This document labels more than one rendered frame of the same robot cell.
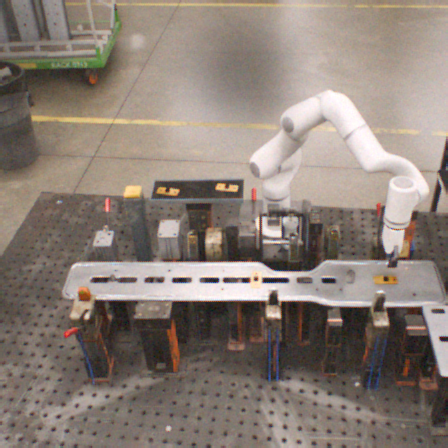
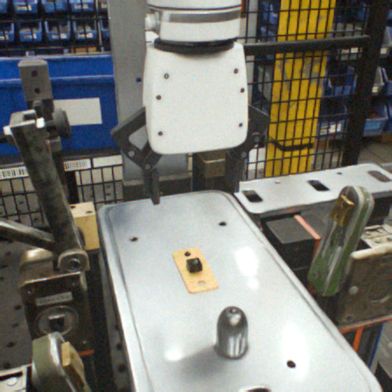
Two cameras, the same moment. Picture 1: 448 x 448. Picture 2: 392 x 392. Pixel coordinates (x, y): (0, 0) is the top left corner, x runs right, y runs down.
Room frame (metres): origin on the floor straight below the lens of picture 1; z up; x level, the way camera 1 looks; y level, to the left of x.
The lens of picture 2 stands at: (1.63, -0.16, 1.35)
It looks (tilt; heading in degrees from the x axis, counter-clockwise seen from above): 30 degrees down; 248
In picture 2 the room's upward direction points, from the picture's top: straight up
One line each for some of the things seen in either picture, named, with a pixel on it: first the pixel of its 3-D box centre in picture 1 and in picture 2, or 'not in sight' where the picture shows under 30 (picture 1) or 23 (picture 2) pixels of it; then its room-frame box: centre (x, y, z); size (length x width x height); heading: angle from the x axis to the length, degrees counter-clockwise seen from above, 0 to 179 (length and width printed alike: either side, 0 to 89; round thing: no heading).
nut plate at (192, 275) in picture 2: (385, 279); (194, 266); (1.46, -0.56, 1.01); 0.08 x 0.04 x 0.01; 85
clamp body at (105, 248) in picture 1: (111, 270); not in sight; (1.72, 0.48, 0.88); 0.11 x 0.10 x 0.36; 175
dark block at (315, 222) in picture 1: (313, 257); not in sight; (1.70, -0.34, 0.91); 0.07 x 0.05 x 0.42; 175
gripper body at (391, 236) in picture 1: (394, 232); (193, 90); (1.46, -0.56, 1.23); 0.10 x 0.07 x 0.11; 175
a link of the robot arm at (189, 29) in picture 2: (396, 218); (192, 23); (1.47, -0.56, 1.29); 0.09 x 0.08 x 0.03; 175
